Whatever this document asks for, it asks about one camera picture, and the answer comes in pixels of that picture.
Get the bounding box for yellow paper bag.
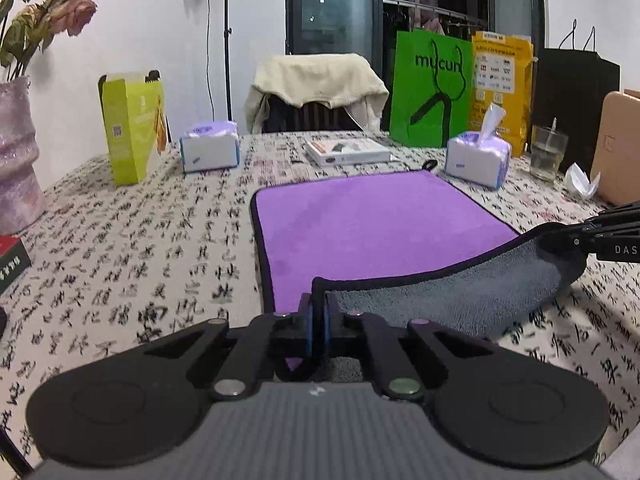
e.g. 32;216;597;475
469;32;535;157

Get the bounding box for pink textured vase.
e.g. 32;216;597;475
0;76;46;235

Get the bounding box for red black small box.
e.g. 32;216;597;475
0;235;32;292

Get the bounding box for studio light on stand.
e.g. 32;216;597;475
206;0;233;122

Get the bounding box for clear drinking glass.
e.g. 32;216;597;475
529;118;568;182

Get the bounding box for pink hard suitcase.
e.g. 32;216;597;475
590;89;640;206

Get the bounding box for dried pink roses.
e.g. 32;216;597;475
1;0;98;82

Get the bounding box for calligraphy print tablecloth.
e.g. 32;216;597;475
1;133;639;465

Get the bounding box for yellow-green snack box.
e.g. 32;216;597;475
98;70;169;186

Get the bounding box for dark framed window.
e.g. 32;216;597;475
286;0;546;65

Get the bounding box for black paper bag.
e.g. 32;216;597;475
532;47;620;174

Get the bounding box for green mucun paper bag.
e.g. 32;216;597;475
390;29;474;148

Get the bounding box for left purple tissue pack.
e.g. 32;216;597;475
179;120;241;174

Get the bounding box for white flat product box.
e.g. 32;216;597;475
305;138;392;167

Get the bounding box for open purple tissue pack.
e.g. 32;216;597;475
445;103;512;190

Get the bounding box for purple grey towel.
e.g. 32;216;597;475
248;169;587;384

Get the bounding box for chair with cream cloth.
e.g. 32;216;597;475
244;53;390;134

